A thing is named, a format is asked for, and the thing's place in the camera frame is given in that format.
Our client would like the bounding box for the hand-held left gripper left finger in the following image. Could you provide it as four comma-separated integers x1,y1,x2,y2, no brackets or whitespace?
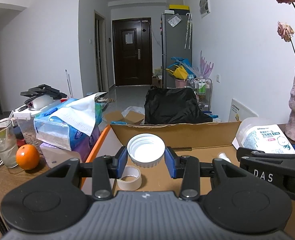
46,146,128,201

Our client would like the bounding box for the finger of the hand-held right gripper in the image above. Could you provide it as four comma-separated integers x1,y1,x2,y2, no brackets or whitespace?
236,147,295,167

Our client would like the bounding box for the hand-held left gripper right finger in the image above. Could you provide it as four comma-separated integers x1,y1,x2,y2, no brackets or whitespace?
164,146,243,202

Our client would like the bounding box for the white cotton swab container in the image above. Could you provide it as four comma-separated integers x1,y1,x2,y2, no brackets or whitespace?
232,117,295,155

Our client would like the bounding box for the beige tape roll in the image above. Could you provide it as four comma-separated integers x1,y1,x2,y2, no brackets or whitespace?
117,165,142,190

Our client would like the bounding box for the white screw cap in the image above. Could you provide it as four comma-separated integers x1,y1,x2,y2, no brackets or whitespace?
127,134,166,168

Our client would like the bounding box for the orange cardboard box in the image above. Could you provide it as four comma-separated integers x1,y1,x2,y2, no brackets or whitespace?
81,121,241,198

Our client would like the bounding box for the purple tissue pack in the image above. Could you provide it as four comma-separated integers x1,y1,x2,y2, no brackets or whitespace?
40,127,100,168

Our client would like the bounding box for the open brown carton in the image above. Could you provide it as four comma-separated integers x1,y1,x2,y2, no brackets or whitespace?
104,110,145,126

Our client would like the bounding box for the white leaning panel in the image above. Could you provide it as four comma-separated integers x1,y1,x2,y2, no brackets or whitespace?
229,98,258,123

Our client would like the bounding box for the black bag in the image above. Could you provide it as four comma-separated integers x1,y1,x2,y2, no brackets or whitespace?
144,87,214,125

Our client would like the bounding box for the blue tissue pack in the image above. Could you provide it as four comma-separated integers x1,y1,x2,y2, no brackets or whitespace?
34,92,107,152

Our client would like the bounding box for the metal cart with bottles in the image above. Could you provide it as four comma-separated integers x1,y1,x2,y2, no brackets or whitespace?
187,78,213,112

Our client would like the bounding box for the small cardboard carton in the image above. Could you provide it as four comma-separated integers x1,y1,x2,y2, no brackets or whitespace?
152,67,163,88

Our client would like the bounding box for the yellow bag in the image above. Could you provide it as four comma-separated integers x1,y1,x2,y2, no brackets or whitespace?
166,65,188,80

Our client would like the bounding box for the orange fruit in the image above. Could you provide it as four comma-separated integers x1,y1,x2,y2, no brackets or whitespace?
16,144,40,171

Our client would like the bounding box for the blue bag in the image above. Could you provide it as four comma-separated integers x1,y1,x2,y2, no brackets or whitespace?
171,57,196,75

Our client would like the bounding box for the clear plastic container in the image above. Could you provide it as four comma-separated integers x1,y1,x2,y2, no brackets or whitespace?
14,104,55,153

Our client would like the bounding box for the dark wooden door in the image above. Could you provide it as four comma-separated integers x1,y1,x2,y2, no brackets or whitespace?
112,17,151,87

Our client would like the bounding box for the purple wing decoration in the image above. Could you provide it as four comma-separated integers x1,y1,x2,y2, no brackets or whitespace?
199,51,214,79

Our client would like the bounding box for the grey refrigerator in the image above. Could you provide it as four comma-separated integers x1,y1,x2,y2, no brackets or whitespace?
162,12,192,88

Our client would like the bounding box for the clear drinking glass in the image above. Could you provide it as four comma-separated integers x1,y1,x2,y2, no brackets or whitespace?
0,110,19,168

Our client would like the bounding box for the white folded umbrella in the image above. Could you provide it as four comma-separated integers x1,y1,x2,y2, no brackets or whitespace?
188,14,193,49
184,13,189,49

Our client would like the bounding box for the yellow box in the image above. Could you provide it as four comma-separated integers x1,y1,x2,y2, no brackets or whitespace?
169,4,190,11

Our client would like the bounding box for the white mop handle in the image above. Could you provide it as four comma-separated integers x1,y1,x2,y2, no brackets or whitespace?
65,69,73,98

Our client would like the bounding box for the side doorway frame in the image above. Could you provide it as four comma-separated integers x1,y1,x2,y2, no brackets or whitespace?
94,10,106,93

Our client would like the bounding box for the wall electrical panel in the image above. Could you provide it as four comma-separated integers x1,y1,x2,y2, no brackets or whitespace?
199,0,210,18

